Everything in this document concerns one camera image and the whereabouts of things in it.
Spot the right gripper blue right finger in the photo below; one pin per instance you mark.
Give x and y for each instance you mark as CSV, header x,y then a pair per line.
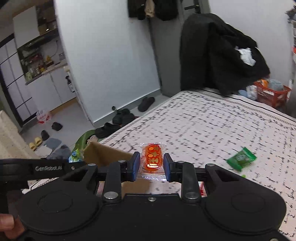
x,y
185,174

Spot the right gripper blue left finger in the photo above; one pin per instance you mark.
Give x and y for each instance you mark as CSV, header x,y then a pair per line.
x,y
117,173

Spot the orange candy packet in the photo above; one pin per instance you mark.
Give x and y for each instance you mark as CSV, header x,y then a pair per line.
x,y
152,162

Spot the dark green snack packet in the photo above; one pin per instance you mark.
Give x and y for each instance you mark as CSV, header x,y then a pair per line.
x,y
241,159

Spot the person's left hand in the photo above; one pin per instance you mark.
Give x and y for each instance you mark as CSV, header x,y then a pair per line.
x,y
10,228

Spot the dotted tablecloth table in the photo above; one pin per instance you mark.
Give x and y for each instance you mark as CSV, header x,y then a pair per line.
x,y
12,145

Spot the brown cardboard box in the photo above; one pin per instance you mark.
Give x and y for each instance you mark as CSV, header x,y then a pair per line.
x,y
102,155

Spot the yellow slipper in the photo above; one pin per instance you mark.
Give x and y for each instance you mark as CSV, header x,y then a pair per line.
x,y
37,142

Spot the green cartoon floor mat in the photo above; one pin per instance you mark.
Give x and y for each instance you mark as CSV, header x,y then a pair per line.
x,y
77,154

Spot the grey fluffy rug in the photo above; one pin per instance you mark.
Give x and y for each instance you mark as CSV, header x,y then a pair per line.
x,y
53,149

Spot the patterned white bed blanket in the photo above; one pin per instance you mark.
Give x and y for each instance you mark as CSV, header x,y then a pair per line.
x,y
204,127

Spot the pile of black shoes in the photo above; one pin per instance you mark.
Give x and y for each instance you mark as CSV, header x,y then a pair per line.
x,y
122,118

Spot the black slipper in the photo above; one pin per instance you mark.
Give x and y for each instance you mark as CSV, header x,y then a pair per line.
x,y
56,126

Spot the water bottle pack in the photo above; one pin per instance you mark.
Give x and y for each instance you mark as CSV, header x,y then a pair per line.
x,y
43,116

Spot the black shoe near door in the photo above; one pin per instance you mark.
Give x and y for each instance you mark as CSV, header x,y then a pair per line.
x,y
145,104

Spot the white kitchen cabinet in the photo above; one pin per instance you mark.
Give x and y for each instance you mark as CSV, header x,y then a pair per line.
x,y
49,91

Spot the black spray bottle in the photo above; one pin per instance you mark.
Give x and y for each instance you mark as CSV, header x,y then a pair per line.
x,y
69,83

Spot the black coat on chair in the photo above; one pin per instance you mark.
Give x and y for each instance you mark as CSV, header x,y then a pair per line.
x,y
208,57

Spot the orange laundry basket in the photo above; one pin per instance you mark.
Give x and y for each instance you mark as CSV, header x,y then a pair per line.
x,y
270,97

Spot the white cloth on coat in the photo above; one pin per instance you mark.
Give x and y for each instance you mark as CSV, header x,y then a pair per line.
x,y
246,56

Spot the grey door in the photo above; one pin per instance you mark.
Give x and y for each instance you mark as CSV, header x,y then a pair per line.
x,y
165,28

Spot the hanging dark clothes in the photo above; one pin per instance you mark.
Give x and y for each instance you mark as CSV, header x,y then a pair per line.
x,y
152,9

